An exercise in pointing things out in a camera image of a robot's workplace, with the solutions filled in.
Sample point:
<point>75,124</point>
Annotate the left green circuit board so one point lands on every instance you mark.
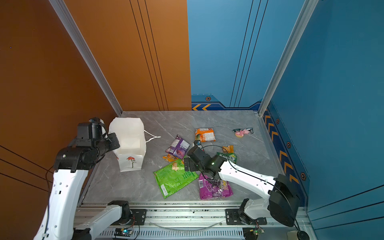
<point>123,232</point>

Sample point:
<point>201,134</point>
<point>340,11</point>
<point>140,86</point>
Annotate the right aluminium corner post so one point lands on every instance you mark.
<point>295,36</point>

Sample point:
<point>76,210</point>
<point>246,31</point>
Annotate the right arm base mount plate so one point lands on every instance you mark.
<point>233,217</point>

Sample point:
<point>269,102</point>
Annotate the left aluminium corner post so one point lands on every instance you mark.
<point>74,32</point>

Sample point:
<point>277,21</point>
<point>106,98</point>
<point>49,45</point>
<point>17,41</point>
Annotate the right green circuit board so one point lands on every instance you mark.
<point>257,231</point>

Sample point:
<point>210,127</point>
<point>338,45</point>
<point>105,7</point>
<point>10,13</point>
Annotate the magenta purple snack bag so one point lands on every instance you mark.
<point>211,189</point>

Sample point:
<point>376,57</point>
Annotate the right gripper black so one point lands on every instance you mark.
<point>191,168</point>

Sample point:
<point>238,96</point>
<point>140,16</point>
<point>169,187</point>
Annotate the large green Lays chip bag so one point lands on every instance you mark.
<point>173,178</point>

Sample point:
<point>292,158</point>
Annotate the orange snack packet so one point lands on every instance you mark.
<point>205,135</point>

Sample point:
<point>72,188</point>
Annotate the purple small snack packet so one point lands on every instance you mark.
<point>178,148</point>

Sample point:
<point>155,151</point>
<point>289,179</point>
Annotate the aluminium corner post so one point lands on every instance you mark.
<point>74,32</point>
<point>295,36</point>

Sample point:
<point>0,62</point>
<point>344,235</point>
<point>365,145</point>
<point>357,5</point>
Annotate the small orange yellow candy packet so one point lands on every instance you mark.
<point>169,158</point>

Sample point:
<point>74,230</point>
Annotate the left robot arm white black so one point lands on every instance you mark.
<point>71,167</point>

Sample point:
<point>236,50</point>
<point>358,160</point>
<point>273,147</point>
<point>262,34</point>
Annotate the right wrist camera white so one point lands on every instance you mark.
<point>198,144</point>

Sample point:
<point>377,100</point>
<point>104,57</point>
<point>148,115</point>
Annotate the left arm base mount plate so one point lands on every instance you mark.
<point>137,217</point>

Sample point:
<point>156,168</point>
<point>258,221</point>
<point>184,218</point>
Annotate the small orange wrapper packet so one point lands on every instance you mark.
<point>228,149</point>

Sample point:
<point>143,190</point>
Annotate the black round object bottom right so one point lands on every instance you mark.
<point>301,235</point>

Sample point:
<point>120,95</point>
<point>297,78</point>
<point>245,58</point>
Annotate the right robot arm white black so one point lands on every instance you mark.
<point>279,198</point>

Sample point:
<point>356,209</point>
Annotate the green circuit board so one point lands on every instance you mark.
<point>257,231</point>
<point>123,232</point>

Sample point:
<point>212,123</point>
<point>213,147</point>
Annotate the white paper bag with flowers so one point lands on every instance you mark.
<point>133,139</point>

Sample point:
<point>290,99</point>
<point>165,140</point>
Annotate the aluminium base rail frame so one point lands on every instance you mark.
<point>206,220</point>

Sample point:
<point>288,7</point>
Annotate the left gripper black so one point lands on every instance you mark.
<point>112,137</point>

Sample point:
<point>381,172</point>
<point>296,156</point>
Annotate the green yellow candy bag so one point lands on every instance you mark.
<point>232,157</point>

